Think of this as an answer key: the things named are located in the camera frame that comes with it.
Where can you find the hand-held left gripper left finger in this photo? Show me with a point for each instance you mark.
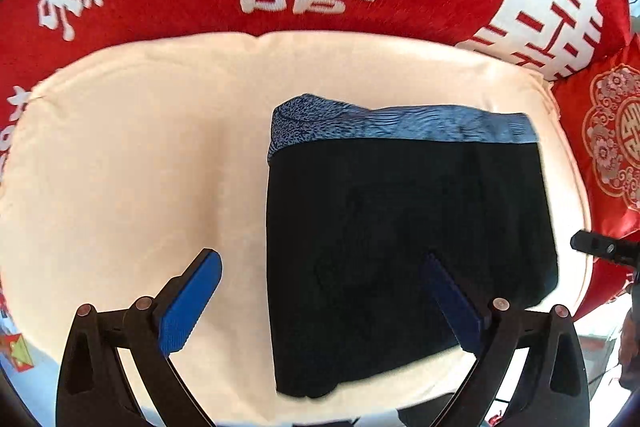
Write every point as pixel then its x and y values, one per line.
pixel 192 297

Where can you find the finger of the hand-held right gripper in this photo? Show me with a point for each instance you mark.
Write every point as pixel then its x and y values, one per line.
pixel 600 247

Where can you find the cream cushion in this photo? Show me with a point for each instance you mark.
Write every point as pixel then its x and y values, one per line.
pixel 130 177

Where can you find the red patterned pillow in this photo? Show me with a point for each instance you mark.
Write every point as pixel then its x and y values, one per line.
pixel 605 142

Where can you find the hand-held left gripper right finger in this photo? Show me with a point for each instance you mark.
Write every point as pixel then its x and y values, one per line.
pixel 452 302

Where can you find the black pants with blue waistband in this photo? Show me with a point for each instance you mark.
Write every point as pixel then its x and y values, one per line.
pixel 400 247

